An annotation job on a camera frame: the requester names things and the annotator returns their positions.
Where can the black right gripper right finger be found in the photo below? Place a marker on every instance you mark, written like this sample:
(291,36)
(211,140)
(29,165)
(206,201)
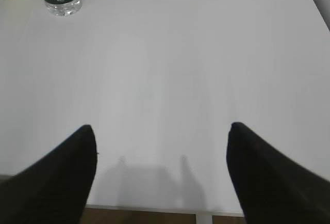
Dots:
(272,188)

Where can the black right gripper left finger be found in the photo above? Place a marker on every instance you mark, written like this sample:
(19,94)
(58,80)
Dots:
(54,189)

